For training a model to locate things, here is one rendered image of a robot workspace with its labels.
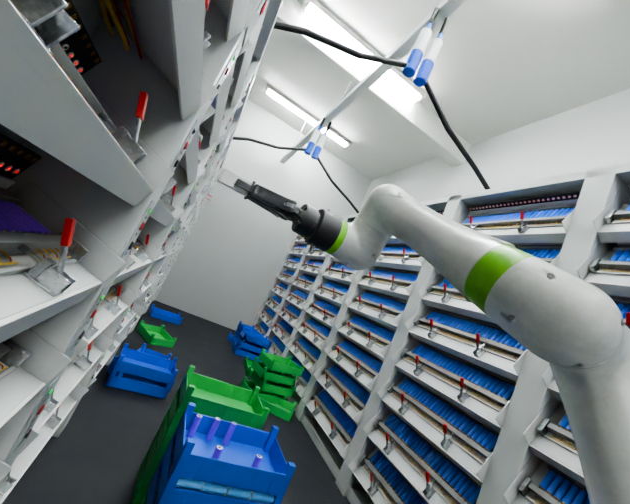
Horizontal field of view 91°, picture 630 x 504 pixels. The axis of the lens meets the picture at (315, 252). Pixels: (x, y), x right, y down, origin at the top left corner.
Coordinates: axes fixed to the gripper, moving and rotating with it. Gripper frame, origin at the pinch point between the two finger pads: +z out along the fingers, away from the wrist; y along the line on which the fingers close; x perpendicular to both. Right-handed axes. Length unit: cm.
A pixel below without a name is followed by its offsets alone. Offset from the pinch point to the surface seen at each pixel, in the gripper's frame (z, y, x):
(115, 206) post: 16.5, -5.4, -15.8
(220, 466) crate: -27, 8, -63
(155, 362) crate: -8, 134, -86
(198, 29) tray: 12.3, -30.1, 7.1
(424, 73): -55, 46, 102
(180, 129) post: 13.3, -5.8, 2.6
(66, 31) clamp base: 12, -49, -9
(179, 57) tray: 13.3, -27.1, 4.2
